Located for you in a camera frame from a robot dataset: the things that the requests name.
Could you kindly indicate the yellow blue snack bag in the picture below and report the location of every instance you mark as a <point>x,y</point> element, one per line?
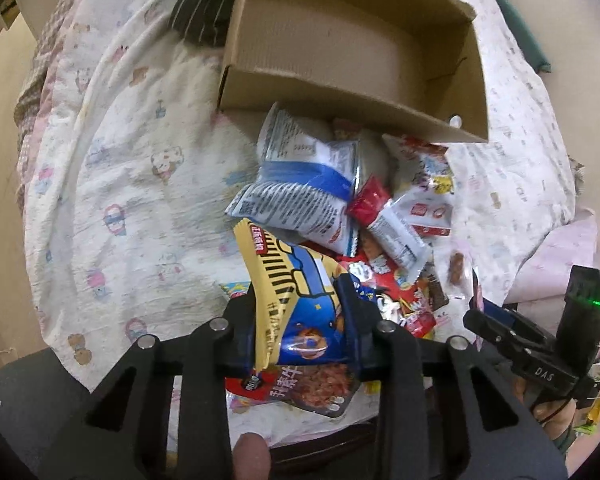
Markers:
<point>299,319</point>

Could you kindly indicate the person's thumb tip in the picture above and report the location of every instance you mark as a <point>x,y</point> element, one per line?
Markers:
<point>251,458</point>

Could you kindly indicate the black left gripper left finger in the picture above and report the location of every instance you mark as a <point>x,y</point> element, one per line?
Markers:
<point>120,431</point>

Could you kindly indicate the white blue snack bag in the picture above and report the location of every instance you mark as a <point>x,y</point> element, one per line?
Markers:
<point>303,184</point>

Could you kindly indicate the pink blanket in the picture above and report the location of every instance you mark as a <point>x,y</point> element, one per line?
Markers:
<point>546,273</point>

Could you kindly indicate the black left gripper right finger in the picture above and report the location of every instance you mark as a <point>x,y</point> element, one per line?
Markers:
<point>444,413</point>

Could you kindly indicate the white patterned bed quilt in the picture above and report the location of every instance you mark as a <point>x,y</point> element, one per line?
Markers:
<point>131,165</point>

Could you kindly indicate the red white stick snack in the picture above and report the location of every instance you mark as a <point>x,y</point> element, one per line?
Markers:
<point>373,209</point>

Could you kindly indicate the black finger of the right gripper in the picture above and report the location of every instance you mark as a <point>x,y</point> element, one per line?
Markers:
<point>508,330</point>

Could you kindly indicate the red brown meat snack packet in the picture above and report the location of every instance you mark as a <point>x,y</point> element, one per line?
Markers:
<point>326,389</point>

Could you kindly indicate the white red snack packet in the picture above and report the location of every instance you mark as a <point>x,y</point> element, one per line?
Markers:
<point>422,184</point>

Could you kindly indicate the red cartoon snack bag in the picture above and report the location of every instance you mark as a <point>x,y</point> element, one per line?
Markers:
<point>380,280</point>

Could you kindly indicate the teal green cloth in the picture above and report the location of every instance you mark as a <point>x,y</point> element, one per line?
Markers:
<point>531,49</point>

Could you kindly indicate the brown cardboard box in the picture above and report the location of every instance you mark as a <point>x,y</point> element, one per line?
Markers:
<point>390,65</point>

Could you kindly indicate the dark striped cloth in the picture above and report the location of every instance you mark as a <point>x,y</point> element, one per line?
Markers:
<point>203,23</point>

